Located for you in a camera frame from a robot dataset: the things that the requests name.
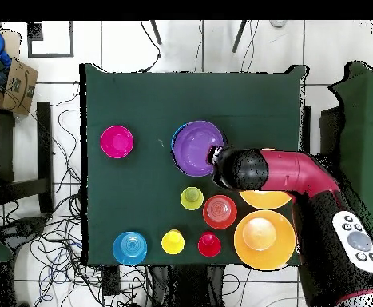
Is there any small red-orange bowl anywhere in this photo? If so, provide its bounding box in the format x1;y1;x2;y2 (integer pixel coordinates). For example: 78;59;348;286
202;194;239;230

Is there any black metal frame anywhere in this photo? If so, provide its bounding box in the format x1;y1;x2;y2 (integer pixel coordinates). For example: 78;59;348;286
300;105;345;157
0;101;54;215

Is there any dark green table cloth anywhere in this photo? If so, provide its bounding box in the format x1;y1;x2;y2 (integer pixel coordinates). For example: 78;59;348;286
80;63;308;266

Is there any purple bowl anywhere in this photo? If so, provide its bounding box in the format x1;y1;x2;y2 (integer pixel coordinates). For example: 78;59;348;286
172;120;226;178

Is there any black tripod base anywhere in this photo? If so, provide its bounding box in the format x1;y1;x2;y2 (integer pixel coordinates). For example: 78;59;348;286
0;215;48;250

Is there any black square floor frame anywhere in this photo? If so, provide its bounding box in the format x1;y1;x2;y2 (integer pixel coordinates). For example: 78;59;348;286
26;21;75;59

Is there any small light blue bowl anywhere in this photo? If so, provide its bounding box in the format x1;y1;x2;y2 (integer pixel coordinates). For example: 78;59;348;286
112;230;149;267

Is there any pale yellow translucent cup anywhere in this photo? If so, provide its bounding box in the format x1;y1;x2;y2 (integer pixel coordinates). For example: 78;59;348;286
180;186;205;211

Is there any yellow stepped cup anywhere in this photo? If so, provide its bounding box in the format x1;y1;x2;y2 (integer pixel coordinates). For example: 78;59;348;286
161;229;186;256

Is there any large orange bowl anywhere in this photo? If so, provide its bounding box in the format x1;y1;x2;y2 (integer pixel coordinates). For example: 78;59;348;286
232;209;297;272
239;189;293;211

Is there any black tripod leg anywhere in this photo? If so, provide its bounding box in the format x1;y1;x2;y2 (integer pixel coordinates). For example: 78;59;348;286
149;20;163;46
231;20;248;54

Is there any black cable with plug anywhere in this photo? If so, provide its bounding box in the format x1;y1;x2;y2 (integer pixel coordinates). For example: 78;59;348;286
139;20;162;74

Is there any small pink bowl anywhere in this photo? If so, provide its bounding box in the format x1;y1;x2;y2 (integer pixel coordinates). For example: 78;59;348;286
100;125;135;160

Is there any cardboard box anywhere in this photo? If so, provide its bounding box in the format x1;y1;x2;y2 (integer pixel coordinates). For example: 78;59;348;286
0;58;39;117

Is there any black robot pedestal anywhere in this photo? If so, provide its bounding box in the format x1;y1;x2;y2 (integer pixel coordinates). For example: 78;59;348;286
150;264;225;307

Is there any tangle of floor cables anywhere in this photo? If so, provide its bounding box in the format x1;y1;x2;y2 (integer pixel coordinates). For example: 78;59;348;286
0;81;152;307

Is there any red cup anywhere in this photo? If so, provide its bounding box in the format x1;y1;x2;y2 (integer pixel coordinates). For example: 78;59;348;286
197;231;222;259

